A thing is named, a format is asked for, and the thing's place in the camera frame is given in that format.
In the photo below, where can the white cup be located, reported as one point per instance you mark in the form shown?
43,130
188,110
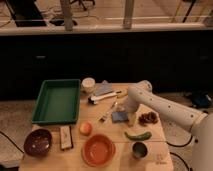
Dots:
88,85

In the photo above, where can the grey blue cloth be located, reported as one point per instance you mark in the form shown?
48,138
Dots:
104,88

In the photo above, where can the blue sponge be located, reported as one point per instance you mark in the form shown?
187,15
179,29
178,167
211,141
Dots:
119,117

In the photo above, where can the green plastic tray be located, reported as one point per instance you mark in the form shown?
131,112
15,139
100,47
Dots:
58,102

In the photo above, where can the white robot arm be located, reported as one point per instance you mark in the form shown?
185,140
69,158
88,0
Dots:
196,122

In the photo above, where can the green chili pepper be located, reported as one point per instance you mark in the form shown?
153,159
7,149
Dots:
141,137

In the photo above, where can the dark purple bowl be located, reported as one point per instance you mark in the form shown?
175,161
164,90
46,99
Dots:
38,143

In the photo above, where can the bunch of red grapes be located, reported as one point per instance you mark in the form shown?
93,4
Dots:
147,118

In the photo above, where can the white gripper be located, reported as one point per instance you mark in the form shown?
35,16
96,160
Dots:
130,106

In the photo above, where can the orange bowl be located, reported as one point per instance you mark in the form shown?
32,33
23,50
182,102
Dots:
98,150

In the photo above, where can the small metal cup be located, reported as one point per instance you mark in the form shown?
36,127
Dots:
139,150

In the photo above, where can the peach fruit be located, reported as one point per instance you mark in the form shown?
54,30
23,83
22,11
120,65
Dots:
85,128

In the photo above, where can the white handled brush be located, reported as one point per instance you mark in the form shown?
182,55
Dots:
95,99

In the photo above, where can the metal fork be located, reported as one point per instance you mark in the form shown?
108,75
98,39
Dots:
109,111

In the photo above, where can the rectangular white black box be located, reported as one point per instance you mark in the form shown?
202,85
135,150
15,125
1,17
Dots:
65,138

